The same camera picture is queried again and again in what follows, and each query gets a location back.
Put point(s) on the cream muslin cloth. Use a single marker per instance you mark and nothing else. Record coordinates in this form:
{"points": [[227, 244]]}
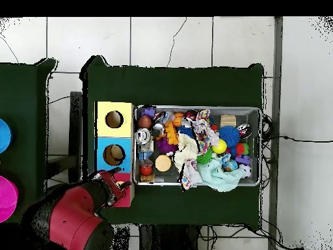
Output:
{"points": [[186, 151]]}

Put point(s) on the mint knitted cloth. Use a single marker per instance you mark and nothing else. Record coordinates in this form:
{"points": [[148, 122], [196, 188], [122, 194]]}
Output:
{"points": [[221, 177]]}

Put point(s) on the blue fuzzy ball with eyes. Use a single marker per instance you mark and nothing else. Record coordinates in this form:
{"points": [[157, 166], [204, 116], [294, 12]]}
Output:
{"points": [[229, 135]]}

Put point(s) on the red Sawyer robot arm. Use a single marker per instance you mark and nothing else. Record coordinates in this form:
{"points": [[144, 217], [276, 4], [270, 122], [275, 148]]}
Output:
{"points": [[72, 216]]}

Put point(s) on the wooden box with three holes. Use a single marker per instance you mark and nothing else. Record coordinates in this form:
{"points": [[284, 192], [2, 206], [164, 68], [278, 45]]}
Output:
{"points": [[122, 127]]}

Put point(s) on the clear mesh bin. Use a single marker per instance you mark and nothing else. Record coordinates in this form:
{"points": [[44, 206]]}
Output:
{"points": [[249, 112]]}

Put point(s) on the silver drink can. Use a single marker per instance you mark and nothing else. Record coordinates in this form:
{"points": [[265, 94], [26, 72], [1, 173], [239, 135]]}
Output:
{"points": [[142, 136]]}

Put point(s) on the purple spiky toy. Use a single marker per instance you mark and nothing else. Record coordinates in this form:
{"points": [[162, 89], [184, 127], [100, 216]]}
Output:
{"points": [[165, 146]]}

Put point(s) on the brown football toy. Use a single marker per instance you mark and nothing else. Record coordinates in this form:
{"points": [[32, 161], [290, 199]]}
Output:
{"points": [[144, 121]]}

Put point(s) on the orange plastic block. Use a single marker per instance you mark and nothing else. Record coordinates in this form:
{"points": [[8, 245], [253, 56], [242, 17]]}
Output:
{"points": [[171, 134]]}

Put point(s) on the orange basketball toy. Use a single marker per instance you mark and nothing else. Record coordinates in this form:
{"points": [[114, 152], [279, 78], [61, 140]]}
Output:
{"points": [[178, 119]]}

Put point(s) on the blue spiky ball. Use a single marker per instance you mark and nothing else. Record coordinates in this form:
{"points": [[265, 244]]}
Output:
{"points": [[186, 130]]}

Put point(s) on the dark green tablecloth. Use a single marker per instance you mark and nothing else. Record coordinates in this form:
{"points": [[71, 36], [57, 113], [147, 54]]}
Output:
{"points": [[169, 86], [23, 91]]}

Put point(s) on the magenta bowl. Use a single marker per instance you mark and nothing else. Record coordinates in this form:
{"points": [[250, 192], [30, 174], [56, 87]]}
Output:
{"points": [[7, 198]]}

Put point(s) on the globe print ball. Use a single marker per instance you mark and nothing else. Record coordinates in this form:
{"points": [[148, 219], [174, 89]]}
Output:
{"points": [[230, 165]]}

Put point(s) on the blue bowl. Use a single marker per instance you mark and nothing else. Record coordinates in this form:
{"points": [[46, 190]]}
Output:
{"points": [[4, 135]]}

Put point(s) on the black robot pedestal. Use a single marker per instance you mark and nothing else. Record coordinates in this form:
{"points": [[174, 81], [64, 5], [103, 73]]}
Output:
{"points": [[169, 239]]}

